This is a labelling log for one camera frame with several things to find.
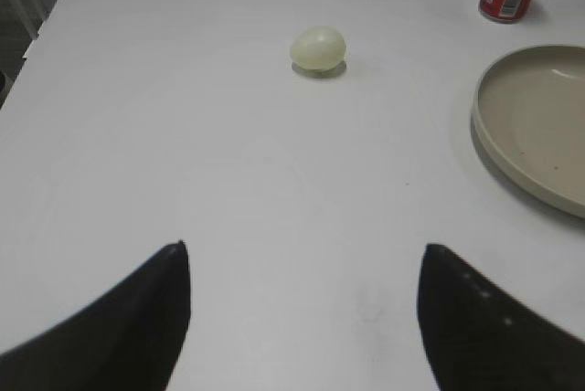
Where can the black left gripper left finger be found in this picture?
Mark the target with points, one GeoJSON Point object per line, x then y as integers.
{"type": "Point", "coordinates": [128, 339]}

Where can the beige round plate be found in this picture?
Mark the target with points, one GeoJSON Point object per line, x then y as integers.
{"type": "Point", "coordinates": [528, 116]}

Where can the pale green egg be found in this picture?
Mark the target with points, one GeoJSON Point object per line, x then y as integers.
{"type": "Point", "coordinates": [318, 48]}

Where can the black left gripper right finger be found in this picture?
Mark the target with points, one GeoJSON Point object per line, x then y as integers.
{"type": "Point", "coordinates": [478, 337]}

